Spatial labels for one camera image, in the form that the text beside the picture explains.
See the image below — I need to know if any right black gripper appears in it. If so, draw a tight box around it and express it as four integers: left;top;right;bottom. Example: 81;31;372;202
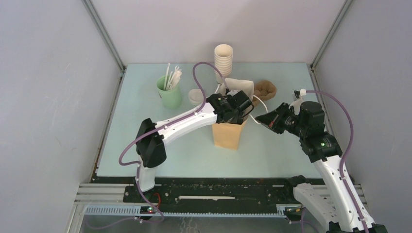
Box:
255;102;307;138

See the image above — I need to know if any brown paper bag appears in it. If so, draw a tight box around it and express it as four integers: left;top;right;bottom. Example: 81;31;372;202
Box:
212;78;267;150

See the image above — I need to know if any brown pulp cup carrier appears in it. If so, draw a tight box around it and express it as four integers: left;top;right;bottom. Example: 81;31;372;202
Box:
252;80;277;106

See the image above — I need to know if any white plastic lids stack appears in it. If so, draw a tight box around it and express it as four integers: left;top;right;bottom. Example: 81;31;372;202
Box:
188;89;204;106

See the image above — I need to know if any stack of paper cups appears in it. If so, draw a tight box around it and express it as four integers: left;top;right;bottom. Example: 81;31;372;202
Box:
214;44;233;78

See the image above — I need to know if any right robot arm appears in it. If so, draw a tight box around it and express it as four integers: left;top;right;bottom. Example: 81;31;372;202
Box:
256;101;387;233

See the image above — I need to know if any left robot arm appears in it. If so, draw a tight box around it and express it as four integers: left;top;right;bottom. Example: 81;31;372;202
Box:
135;90;254;202

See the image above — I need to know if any green straw holder cup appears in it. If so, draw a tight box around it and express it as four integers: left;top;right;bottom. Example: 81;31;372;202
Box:
156;75;182;109

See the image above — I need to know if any wrapped white straws bundle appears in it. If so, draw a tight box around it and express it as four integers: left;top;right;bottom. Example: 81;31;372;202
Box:
163;63;182;91

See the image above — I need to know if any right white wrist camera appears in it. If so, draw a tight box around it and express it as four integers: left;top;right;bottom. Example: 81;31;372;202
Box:
291;89;307;112

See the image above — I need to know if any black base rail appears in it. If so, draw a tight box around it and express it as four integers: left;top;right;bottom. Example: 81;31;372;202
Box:
74;178;302;219

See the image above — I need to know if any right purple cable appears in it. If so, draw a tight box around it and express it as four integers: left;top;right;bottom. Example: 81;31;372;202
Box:
299;90;371;233

